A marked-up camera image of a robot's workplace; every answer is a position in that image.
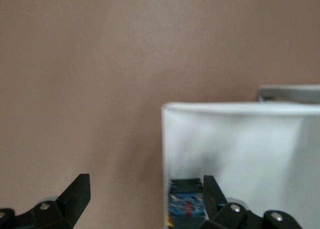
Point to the push button switch blue block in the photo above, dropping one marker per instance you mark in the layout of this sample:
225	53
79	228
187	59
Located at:
185	204

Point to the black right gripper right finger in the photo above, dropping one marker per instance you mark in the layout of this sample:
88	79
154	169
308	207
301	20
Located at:
213	199

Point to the white plastic drawer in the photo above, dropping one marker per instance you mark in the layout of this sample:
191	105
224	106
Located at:
250	139

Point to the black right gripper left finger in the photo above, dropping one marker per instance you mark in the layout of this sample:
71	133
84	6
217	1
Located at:
75	196

